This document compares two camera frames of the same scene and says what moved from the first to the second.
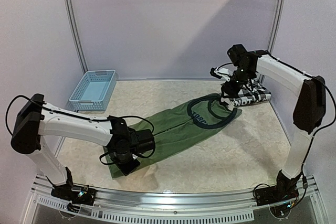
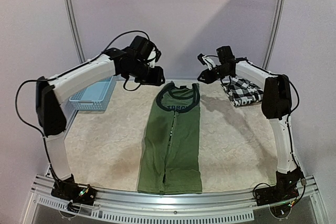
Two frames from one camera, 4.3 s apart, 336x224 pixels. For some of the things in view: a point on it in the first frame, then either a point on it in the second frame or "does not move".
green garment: x=130 y=147 to x=170 y=161
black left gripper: x=126 y=170 to x=156 y=79
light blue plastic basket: x=94 y=91 does not move
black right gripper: x=227 y=89 to x=213 y=71
